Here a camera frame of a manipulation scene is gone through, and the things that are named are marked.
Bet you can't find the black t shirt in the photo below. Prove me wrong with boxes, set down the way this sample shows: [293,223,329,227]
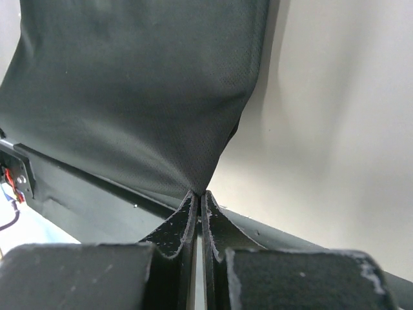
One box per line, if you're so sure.
[1,1,269,198]

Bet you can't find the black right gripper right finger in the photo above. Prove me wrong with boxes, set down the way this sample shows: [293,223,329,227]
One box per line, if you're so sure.
[201,191,397,309]

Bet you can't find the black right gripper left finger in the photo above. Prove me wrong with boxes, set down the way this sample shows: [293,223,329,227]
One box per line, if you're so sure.
[1,192,197,309]

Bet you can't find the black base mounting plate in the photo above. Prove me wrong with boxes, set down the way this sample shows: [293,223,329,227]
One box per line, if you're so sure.
[1,142,412,309]

